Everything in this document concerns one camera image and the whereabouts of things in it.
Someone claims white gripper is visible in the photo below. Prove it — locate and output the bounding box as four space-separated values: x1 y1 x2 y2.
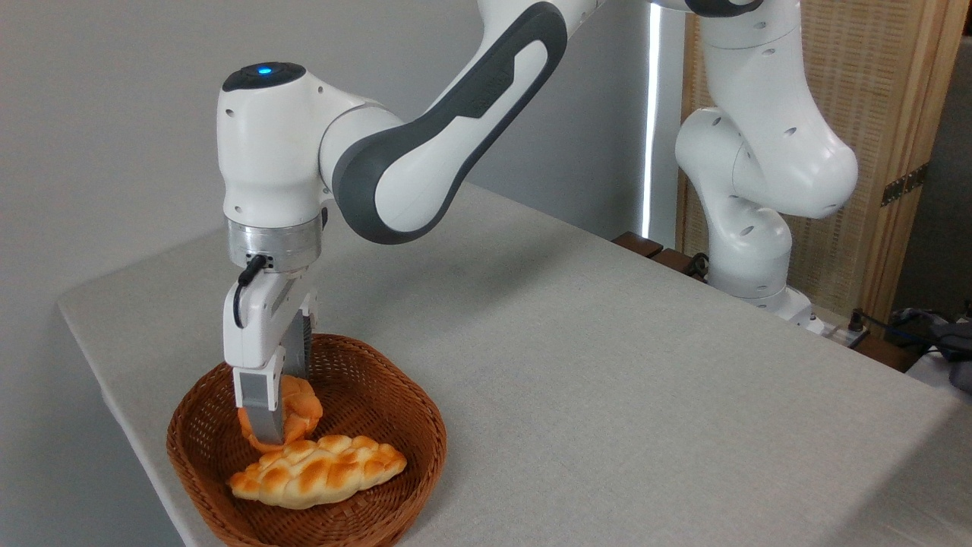
222 270 318 446

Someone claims round orange bread roll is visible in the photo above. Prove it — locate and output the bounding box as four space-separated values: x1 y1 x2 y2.
238 374 323 454

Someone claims braided bread loaf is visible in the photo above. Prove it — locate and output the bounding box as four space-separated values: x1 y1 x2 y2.
228 434 408 510

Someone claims brown wicker basket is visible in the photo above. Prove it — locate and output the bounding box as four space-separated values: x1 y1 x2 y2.
166 334 447 547

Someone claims grey tablecloth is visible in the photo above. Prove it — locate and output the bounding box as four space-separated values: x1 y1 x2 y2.
57 182 961 547

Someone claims dark wooden base board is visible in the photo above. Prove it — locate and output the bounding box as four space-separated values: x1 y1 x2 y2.
612 231 921 373

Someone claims white vertical light strip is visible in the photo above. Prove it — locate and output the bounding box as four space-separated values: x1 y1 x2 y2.
642 0 662 240

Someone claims white power strip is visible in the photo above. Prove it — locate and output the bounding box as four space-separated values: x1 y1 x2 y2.
816 319 870 349

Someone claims metal screen hinge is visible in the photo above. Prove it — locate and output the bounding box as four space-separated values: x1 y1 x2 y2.
881 163 929 207

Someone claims dark grey bag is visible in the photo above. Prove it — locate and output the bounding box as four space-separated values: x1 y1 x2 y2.
885 304 972 393

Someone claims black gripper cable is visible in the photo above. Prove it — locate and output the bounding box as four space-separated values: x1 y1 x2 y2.
232 255 268 329

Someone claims black plug with cable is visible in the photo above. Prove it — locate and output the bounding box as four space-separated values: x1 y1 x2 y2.
847 308 972 359

